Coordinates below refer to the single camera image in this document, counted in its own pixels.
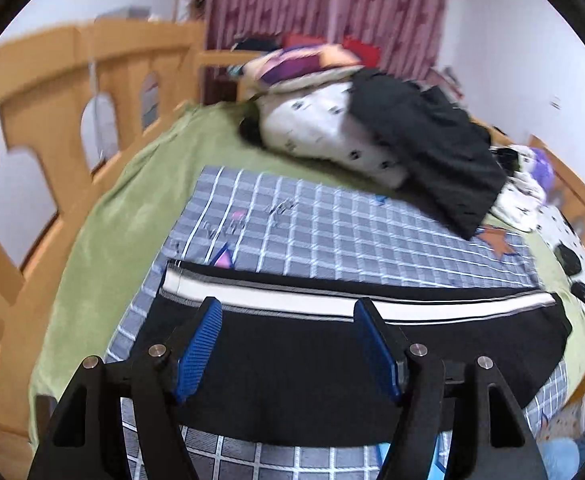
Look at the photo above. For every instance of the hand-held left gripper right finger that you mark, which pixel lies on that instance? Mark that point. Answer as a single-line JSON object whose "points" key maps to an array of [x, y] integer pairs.
{"points": [[377, 355]]}

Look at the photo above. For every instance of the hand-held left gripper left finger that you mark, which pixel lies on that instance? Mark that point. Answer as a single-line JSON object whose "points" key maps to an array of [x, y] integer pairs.
{"points": [[197, 355]]}

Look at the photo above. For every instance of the black pants white waistband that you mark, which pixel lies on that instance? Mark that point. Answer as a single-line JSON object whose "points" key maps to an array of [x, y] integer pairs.
{"points": [[292, 360]]}

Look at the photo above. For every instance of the white black-spotted cloth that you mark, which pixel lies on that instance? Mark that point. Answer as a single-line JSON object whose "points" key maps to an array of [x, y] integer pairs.
{"points": [[552, 225]]}

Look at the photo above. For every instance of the grey checked star blanket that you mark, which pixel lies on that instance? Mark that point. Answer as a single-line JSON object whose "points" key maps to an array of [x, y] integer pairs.
{"points": [[322, 230]]}

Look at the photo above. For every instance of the pale star printed cloth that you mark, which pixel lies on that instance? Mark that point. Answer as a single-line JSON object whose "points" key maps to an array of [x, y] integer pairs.
{"points": [[567, 440]]}

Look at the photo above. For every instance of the green bed sheet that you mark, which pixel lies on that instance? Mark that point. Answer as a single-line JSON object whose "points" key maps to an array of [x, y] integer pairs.
{"points": [[122, 220]]}

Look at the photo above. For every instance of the black garment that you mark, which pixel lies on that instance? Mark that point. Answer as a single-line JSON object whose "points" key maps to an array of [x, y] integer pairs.
{"points": [[437, 150]]}

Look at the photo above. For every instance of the white patterned pillow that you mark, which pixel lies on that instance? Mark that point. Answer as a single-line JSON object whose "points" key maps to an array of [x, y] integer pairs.
{"points": [[317, 120]]}

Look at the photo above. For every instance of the purple pink pillow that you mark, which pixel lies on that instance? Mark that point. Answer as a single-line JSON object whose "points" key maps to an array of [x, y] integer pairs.
{"points": [[292, 62]]}

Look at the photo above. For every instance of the red cloth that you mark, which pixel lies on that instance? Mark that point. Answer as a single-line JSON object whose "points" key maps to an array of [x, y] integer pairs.
{"points": [[362, 47]]}

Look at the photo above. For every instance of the maroon striped curtain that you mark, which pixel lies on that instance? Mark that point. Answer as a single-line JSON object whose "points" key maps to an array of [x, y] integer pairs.
{"points": [[322, 5]]}

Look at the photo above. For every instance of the wooden bed frame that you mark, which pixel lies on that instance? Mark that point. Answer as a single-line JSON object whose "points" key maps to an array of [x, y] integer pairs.
{"points": [[47, 75]]}

